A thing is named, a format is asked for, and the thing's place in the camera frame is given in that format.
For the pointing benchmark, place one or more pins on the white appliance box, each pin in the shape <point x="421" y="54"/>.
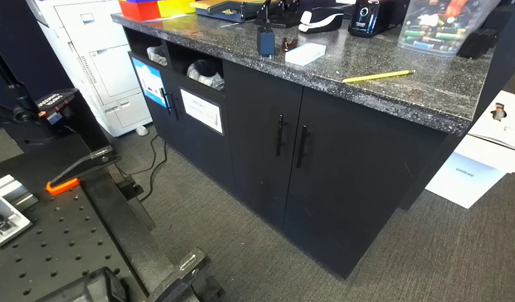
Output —
<point x="106" y="67"/>

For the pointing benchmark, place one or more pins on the dark blue holder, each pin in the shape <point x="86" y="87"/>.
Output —
<point x="265" y="42"/>

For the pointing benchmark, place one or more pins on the clear plastic bag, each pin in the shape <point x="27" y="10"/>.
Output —
<point x="443" y="25"/>
<point x="207" y="76"/>

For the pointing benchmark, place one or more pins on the small red-brown object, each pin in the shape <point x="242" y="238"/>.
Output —
<point x="294" y="42"/>
<point x="285" y="44"/>

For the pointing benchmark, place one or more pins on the white and blue box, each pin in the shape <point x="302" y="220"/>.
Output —
<point x="306" y="54"/>

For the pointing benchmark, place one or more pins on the silver metal bracket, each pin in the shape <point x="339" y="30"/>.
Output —
<point x="5" y="215"/>

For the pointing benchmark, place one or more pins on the dark blue flat stack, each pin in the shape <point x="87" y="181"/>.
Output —
<point x="228" y="10"/>

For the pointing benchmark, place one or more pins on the white item in cubby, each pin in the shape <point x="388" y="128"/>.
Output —
<point x="156" y="56"/>

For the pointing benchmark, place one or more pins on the black camera tripod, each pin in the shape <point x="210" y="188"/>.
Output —
<point x="27" y="114"/>

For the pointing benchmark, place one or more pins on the blue and white poster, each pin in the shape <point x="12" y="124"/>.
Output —
<point x="150" y="82"/>

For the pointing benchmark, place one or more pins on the white paper label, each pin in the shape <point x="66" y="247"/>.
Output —
<point x="202" y="111"/>

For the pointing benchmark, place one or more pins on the black device with white print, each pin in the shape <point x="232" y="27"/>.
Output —
<point x="371" y="19"/>

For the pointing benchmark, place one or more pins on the dark cabinet with granite countertop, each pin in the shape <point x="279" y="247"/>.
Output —
<point x="426" y="161"/>

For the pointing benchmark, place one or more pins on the yellow plastic bin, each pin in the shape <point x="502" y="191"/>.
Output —
<point x="175" y="7"/>

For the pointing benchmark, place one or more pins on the red plastic bin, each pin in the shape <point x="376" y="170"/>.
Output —
<point x="138" y="9"/>

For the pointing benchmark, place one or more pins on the dark cabinet door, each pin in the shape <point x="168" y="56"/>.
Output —
<point x="358" y="190"/>
<point x="250" y="168"/>

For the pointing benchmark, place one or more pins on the yellow pencil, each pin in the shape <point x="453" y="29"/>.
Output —
<point x="378" y="76"/>

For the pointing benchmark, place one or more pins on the white paper with penguin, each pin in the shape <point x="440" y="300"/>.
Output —
<point x="505" y="119"/>

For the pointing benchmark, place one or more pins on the white paper sheet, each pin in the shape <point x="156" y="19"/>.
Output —
<point x="463" y="178"/>
<point x="492" y="153"/>

